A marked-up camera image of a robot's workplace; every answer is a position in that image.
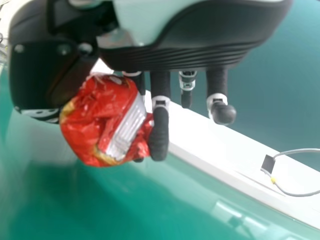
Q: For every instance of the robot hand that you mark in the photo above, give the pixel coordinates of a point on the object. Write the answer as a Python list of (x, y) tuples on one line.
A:
[(187, 45)]

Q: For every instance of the red biscuit packet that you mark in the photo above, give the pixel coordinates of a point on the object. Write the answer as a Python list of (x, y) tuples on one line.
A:
[(82, 130)]

